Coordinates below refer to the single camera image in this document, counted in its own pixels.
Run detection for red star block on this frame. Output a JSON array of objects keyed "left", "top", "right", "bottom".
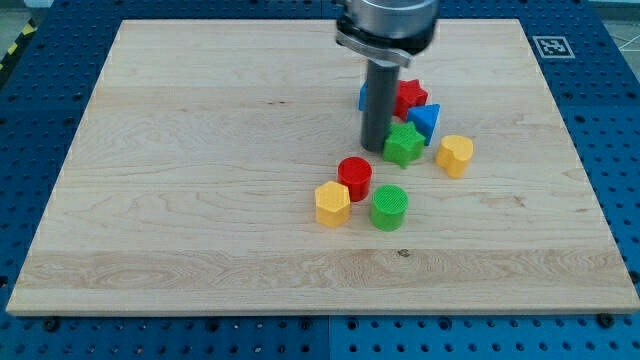
[{"left": 393, "top": 79, "right": 428, "bottom": 122}]

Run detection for blue block behind rod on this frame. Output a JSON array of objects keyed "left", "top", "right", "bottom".
[{"left": 358, "top": 82, "right": 368, "bottom": 112}]

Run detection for green star block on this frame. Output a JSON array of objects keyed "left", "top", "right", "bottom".
[{"left": 382, "top": 122, "right": 426, "bottom": 168}]

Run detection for white fiducial marker tag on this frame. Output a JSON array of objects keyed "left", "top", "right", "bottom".
[{"left": 533, "top": 36, "right": 575, "bottom": 59}]

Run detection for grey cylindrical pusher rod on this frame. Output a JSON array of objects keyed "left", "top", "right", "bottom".
[{"left": 360, "top": 59, "right": 400, "bottom": 152}]

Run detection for light wooden board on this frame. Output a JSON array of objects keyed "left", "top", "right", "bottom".
[{"left": 7, "top": 19, "right": 639, "bottom": 317}]

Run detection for green cylinder block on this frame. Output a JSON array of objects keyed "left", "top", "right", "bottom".
[{"left": 369, "top": 184, "right": 409, "bottom": 231}]

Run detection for blue triangle block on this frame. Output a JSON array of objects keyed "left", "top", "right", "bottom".
[{"left": 406, "top": 104, "right": 441, "bottom": 146}]

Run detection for red cylinder block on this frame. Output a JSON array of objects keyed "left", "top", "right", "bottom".
[{"left": 337, "top": 157, "right": 373, "bottom": 202}]

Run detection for yellow hexagon block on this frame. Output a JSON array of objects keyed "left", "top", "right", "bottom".
[{"left": 314, "top": 181, "right": 351, "bottom": 228}]

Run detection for yellow heart block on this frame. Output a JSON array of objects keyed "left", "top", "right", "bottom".
[{"left": 435, "top": 135, "right": 474, "bottom": 178}]

